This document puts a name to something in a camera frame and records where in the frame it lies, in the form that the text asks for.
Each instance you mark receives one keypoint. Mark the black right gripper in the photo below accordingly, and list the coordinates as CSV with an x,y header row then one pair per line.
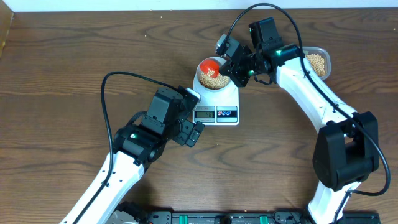
x,y
234,73

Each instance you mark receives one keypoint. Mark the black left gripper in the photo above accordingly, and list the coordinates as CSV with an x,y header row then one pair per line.
x,y
186,127

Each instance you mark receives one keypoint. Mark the orange plastic measuring scoop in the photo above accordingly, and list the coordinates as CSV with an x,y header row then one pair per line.
x,y
210,67

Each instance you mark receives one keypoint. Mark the soybeans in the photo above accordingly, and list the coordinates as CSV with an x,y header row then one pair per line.
x,y
317,63
217,83

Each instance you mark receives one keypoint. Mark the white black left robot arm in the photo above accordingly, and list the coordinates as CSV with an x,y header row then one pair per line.
x,y
136,146

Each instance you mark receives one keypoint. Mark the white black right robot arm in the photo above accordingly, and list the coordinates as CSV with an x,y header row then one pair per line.
x,y
346,151

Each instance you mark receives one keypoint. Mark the grey round bowl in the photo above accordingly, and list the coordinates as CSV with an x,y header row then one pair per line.
x,y
219,60

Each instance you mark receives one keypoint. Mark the white digital kitchen scale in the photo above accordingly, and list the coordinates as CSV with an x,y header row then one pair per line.
x,y
216,107

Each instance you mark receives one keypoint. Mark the clear plastic container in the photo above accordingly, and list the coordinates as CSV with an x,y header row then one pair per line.
x,y
324,54

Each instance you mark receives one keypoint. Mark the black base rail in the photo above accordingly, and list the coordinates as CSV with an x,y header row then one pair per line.
x,y
133,214

